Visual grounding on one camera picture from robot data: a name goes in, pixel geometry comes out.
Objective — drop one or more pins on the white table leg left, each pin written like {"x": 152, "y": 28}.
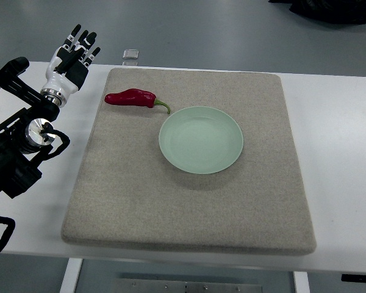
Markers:
{"x": 71, "y": 275}

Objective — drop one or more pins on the black bag on floor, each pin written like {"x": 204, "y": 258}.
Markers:
{"x": 330, "y": 11}

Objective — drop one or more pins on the white table leg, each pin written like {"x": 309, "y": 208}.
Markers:
{"x": 301, "y": 282}
{"x": 71, "y": 275}

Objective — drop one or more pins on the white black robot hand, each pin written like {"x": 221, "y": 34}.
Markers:
{"x": 68, "y": 68}

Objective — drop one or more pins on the red pepper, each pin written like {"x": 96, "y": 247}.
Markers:
{"x": 135, "y": 97}

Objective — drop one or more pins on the grey metal base plate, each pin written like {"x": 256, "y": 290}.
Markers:
{"x": 140, "y": 285}

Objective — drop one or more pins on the beige felt mat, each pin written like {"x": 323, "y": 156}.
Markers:
{"x": 128, "y": 195}

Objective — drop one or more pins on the small clear plastic box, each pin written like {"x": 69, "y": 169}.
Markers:
{"x": 130, "y": 54}

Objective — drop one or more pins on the light green plate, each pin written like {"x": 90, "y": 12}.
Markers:
{"x": 201, "y": 140}

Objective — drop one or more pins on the white table leg right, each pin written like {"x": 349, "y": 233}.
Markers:
{"x": 301, "y": 282}

